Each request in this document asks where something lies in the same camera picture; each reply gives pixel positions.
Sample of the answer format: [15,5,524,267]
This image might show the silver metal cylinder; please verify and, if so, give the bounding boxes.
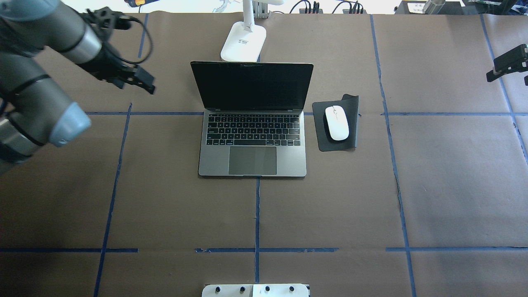
[422,0,446,15]

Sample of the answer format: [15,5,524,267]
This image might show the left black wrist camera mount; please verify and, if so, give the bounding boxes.
[80,7,134,42]

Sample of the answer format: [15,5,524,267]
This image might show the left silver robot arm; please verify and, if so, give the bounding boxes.
[0,0,155,174]

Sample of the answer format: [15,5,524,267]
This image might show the white desk lamp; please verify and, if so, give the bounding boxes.
[220,0,266,62]

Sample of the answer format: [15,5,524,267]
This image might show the grey laptop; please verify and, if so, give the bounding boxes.
[190,61,314,177]

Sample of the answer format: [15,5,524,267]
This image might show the black mouse pad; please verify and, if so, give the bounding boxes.
[312,94,359,152]

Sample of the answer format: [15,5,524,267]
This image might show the white computer mouse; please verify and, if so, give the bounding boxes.
[324,105,349,141]

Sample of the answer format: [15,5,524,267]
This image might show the black orange connector strip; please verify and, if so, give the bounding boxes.
[289,0,367,15]

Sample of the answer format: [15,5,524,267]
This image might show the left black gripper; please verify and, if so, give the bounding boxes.
[77,45,156,95]

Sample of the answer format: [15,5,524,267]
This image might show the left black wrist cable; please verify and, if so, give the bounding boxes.
[120,16,154,66]

